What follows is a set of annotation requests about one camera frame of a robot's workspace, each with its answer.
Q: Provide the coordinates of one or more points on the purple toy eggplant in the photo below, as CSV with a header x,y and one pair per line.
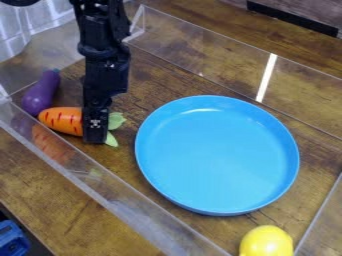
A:
x,y
38,97

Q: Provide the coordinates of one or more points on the blue object at corner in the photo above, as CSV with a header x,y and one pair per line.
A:
x,y
14,241

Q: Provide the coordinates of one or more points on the blue round plate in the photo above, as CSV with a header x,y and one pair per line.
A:
x,y
217,155

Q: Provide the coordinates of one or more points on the yellow toy lemon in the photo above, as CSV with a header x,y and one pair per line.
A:
x,y
266,240

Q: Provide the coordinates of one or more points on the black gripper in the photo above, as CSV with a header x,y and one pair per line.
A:
x,y
106,80

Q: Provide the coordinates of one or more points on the orange toy carrot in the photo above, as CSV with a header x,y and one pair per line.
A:
x,y
64,119

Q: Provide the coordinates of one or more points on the clear acrylic tray wall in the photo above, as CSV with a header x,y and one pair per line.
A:
x,y
82,195

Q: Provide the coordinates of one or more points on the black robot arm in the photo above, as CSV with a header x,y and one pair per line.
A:
x,y
103,27

